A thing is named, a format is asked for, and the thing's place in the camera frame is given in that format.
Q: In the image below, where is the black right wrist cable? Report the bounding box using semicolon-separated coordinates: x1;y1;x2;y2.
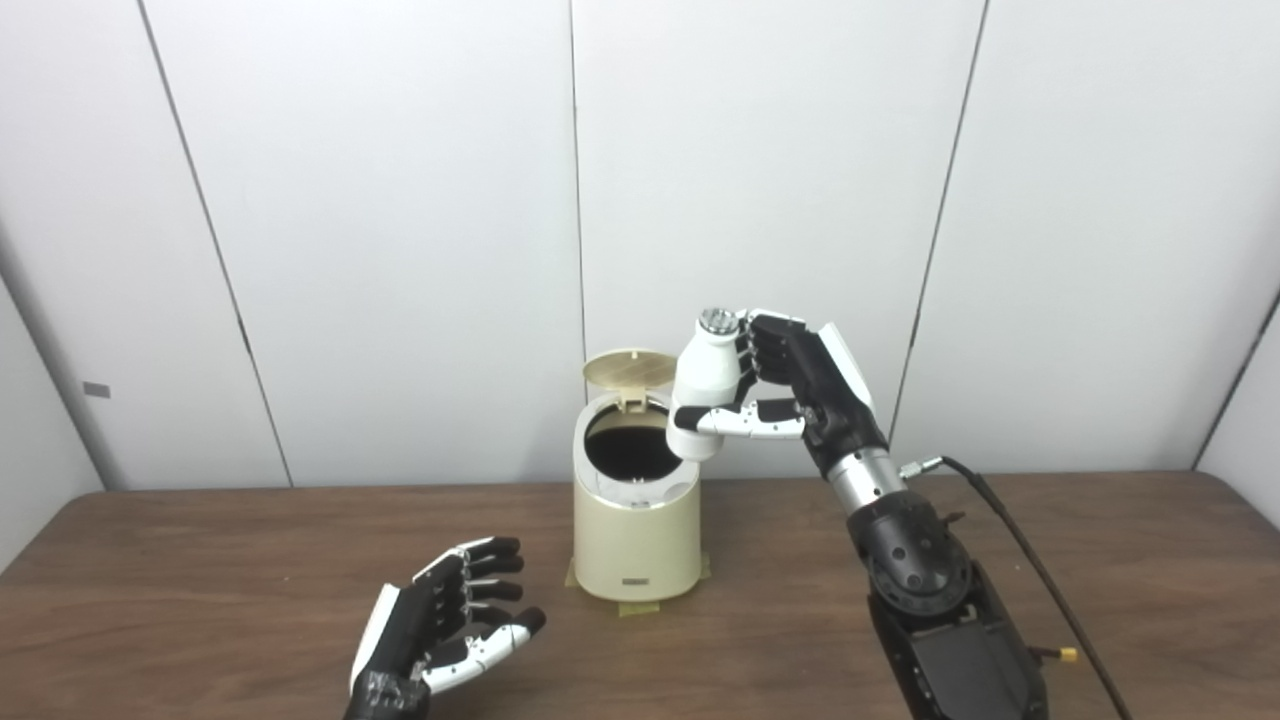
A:
898;456;1136;720

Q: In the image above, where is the cream-colored bin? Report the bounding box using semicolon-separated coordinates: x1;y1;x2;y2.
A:
572;392;703;603

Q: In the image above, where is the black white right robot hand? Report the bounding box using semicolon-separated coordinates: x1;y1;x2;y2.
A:
673;310;891;479

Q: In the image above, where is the round cream bin lid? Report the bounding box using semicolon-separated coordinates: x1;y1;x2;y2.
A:
582;349;679;413

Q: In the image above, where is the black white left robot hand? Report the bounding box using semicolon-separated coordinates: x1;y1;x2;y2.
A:
343;537;547;720

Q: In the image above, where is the small white plastic bottle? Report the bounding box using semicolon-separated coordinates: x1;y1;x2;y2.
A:
666;307;746;462

